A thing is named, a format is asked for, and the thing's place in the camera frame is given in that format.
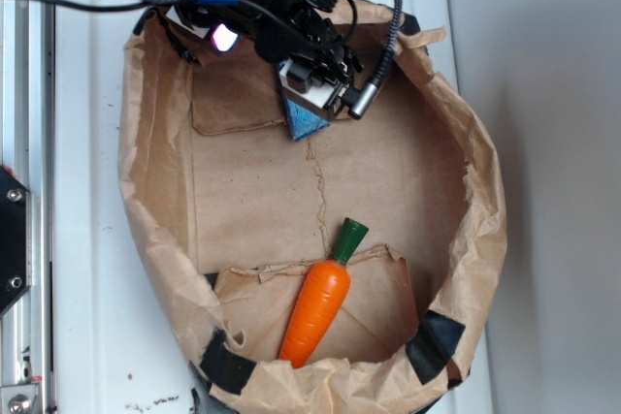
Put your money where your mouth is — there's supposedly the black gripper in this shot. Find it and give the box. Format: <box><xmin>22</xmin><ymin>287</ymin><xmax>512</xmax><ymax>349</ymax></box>
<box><xmin>166</xmin><ymin>0</ymin><xmax>364</xmax><ymax>75</ymax></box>

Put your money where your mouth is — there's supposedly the blue sponge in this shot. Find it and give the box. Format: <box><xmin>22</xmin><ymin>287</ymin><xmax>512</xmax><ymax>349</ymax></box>
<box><xmin>283</xmin><ymin>98</ymin><xmax>330</xmax><ymax>143</ymax></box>

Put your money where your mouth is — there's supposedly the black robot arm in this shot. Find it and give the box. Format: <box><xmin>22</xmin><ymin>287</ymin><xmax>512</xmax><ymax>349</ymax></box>
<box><xmin>177</xmin><ymin>0</ymin><xmax>354</xmax><ymax>78</ymax></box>

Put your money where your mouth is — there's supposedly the orange toy carrot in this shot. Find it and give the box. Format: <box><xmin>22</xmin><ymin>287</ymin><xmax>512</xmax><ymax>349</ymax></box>
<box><xmin>278</xmin><ymin>218</ymin><xmax>369</xmax><ymax>369</ymax></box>

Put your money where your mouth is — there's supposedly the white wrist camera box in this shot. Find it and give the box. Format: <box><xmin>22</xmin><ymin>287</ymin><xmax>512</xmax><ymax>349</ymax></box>
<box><xmin>278</xmin><ymin>58</ymin><xmax>345</xmax><ymax>121</ymax></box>

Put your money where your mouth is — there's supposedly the black corner bracket plate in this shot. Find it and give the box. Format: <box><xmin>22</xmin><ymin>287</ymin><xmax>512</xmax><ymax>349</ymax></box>
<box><xmin>0</xmin><ymin>166</ymin><xmax>31</xmax><ymax>317</ymax></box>

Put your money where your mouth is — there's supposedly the aluminium frame rail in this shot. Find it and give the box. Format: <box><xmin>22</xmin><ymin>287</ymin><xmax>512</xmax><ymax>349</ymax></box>
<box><xmin>1</xmin><ymin>0</ymin><xmax>55</xmax><ymax>413</ymax></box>

